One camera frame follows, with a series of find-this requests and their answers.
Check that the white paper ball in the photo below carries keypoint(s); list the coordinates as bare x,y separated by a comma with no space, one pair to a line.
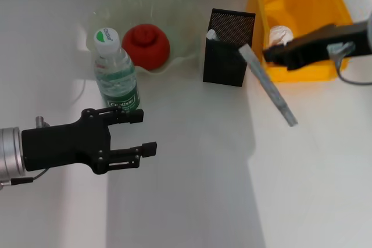
279,34

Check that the green wavy glass fruit plate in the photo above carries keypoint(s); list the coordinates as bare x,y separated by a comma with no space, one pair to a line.
180,27

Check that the yellow plastic bin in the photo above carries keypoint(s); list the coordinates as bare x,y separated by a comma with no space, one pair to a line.
308,4

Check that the green utility knife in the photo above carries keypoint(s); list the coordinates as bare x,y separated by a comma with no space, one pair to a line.
211,34

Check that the red-orange toy orange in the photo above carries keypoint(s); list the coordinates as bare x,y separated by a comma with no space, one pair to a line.
145,47

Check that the grey marker pen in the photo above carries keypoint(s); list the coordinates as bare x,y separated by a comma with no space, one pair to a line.
270,85

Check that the clear green-label water bottle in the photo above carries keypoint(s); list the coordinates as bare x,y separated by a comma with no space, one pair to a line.
116,79

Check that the black mesh pen holder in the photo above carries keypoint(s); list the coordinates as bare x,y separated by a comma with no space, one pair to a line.
223,65

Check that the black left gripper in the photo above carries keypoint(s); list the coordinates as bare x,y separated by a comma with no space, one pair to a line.
64,143

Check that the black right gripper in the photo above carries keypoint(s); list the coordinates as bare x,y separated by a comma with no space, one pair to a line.
325,44

